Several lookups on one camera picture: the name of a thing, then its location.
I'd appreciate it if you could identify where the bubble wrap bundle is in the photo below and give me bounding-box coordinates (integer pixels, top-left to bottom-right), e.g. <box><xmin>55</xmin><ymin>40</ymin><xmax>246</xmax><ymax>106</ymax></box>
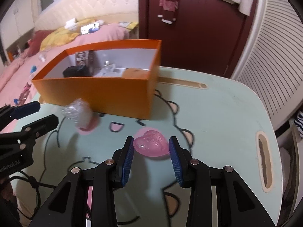
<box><xmin>62</xmin><ymin>98</ymin><xmax>93</xmax><ymax>129</ymax></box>

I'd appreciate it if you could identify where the pink heart-shaped case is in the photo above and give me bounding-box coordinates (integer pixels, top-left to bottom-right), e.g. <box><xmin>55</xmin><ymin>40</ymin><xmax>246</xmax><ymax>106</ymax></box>
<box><xmin>133</xmin><ymin>130</ymin><xmax>169</xmax><ymax>157</ymax></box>

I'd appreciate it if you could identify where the pink bed duvet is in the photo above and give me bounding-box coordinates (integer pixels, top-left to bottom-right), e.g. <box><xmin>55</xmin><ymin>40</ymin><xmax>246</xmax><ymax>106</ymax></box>
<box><xmin>1</xmin><ymin>23</ymin><xmax>138</xmax><ymax>107</ymax></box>

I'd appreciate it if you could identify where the dark red pillow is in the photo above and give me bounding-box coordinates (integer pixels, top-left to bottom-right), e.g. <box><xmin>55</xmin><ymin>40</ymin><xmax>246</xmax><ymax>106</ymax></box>
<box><xmin>27</xmin><ymin>30</ymin><xmax>54</xmax><ymax>57</ymax></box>

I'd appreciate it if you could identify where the black pouch in box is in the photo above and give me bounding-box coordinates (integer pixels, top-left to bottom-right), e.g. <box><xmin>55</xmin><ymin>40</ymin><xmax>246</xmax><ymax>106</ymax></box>
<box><xmin>63</xmin><ymin>65</ymin><xmax>91</xmax><ymax>77</ymax></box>

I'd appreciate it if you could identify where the white cabinet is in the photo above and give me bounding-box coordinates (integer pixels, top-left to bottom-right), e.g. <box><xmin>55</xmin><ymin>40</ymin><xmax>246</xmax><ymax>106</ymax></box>
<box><xmin>1</xmin><ymin>0</ymin><xmax>41</xmax><ymax>61</ymax></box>

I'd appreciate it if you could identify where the yellow pillow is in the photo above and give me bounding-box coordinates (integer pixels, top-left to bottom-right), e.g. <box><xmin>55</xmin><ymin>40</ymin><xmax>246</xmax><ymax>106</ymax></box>
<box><xmin>40</xmin><ymin>19</ymin><xmax>95</xmax><ymax>51</ymax></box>

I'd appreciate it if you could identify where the brown drink carton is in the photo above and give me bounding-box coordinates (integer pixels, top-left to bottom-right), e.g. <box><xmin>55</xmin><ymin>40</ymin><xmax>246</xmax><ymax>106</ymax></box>
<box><xmin>75</xmin><ymin>50</ymin><xmax>94</xmax><ymax>70</ymax></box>

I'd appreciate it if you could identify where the white plush toy on bed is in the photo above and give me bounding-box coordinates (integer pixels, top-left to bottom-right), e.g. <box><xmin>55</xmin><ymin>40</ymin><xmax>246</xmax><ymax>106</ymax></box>
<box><xmin>64</xmin><ymin>18</ymin><xmax>78</xmax><ymax>31</ymax></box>

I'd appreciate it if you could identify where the orange cardboard box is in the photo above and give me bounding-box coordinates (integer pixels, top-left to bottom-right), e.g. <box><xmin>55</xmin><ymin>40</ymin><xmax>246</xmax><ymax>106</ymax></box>
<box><xmin>32</xmin><ymin>40</ymin><xmax>161</xmax><ymax>119</ymax></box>

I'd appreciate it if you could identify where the brown plush toy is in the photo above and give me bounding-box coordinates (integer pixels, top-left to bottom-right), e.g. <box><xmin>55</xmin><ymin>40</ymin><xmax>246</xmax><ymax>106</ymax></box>
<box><xmin>122</xmin><ymin>68</ymin><xmax>149</xmax><ymax>79</ymax></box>

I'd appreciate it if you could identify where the cream tufted headboard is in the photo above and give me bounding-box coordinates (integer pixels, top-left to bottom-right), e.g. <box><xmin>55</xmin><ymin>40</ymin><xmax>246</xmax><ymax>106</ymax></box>
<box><xmin>34</xmin><ymin>0</ymin><xmax>139</xmax><ymax>30</ymax></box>

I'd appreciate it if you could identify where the white louvered closet door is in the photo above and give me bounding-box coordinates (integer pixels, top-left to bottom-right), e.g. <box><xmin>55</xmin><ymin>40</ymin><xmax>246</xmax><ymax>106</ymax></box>
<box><xmin>232</xmin><ymin>0</ymin><xmax>302</xmax><ymax>130</ymax></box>

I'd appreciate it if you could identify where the dark red wooden door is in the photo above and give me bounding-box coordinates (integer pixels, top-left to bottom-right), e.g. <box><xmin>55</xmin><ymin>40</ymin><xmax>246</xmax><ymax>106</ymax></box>
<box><xmin>139</xmin><ymin>0</ymin><xmax>257</xmax><ymax>78</ymax></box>

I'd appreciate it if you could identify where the red striped scarf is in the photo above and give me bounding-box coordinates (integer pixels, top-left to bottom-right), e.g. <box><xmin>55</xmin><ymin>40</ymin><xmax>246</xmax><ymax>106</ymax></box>
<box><xmin>158</xmin><ymin>0</ymin><xmax>179</xmax><ymax>25</ymax></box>

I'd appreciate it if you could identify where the black cable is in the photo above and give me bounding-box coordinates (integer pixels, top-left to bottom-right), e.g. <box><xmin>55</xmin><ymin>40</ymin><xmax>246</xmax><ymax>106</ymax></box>
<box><xmin>7</xmin><ymin>174</ymin><xmax>57</xmax><ymax>218</ymax></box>

